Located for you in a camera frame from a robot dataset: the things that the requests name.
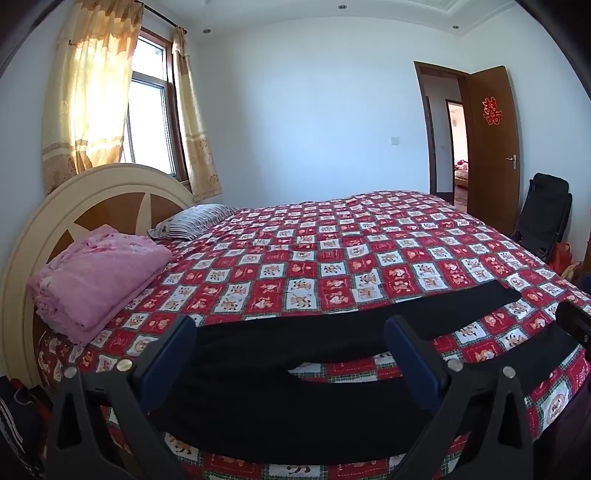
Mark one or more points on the dark curtain rod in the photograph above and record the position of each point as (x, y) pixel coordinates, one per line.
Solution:
(161, 15)

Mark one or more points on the black suitcase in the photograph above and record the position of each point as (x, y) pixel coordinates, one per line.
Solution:
(545, 207)

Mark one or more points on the brown wooden door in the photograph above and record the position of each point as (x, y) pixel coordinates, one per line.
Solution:
(489, 180)

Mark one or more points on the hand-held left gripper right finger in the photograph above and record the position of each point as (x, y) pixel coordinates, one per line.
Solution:
(407, 355)

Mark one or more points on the folded pink blanket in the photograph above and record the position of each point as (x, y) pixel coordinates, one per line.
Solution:
(97, 272)

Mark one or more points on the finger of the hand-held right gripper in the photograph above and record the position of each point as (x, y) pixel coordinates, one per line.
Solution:
(575, 321)

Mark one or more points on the wide yellow curtain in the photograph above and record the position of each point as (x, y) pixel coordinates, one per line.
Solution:
(87, 92)

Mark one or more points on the cream and wood headboard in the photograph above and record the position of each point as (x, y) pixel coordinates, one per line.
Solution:
(27, 240)

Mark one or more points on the brown door frame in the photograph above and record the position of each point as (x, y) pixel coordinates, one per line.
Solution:
(424, 115)

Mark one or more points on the striped pillow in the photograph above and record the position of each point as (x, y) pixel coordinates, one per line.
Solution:
(194, 220)

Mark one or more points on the red paper door decoration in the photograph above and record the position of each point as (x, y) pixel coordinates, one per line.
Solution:
(492, 110)

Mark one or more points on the black pants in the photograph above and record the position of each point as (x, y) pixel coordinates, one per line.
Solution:
(277, 406)

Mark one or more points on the dark bag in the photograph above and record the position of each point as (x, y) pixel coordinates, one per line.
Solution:
(18, 429)

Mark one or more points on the window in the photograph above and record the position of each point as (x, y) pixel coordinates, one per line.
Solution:
(147, 115)

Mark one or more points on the red printed bed blanket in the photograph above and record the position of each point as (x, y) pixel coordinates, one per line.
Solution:
(323, 258)

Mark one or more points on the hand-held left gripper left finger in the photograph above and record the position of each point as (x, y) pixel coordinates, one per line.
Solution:
(170, 353)

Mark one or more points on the red bag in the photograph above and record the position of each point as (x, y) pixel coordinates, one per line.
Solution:
(562, 258)

